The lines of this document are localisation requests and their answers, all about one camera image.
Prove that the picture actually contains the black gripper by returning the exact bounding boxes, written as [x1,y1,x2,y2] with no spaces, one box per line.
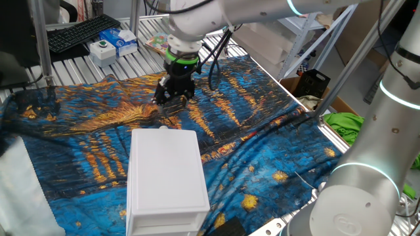
[154,60,200,115]

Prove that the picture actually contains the white plastic drawer cabinet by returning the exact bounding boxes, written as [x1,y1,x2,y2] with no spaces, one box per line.
[125,127,211,236]

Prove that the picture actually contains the colourful children's book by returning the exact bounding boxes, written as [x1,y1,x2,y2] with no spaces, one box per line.
[144,31,170,56]

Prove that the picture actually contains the blue tissue box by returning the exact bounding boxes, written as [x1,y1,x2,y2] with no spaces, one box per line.
[98,28,138,57]

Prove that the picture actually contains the white button box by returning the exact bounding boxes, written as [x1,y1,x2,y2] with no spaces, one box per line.
[88,39,117,68]

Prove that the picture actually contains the starry night painted tablecloth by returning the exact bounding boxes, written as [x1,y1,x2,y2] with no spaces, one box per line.
[0,54,345,236]

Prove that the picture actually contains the white foam boxes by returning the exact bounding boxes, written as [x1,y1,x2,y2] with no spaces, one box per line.
[231,21,306,78]

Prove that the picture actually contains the black keyboard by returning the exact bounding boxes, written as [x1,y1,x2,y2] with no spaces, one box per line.
[47,13,122,54]

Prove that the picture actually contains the black plastic crate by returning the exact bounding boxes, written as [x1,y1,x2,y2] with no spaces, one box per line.
[293,68,331,99]

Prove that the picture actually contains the grey metal shelf rack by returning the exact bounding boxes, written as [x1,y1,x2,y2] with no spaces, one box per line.
[262,3,358,81]

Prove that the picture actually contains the cardboard box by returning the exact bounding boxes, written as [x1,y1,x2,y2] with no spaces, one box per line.
[278,75,360,148]

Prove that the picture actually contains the green cloth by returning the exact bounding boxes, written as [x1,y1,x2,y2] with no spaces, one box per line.
[323,111,420,199]

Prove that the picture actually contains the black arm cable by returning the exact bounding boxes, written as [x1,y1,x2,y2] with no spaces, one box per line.
[196,24,244,92]

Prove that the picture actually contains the aluminium frame strut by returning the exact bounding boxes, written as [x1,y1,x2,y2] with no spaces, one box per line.
[129,0,142,30]
[28,0,55,87]
[311,0,408,119]

